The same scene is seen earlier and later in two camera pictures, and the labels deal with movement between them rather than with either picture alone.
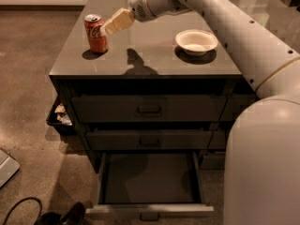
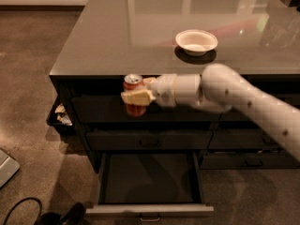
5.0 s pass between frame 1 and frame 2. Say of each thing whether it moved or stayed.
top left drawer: stayed
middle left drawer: stayed
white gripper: moved
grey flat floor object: stayed
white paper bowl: stayed
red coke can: moved
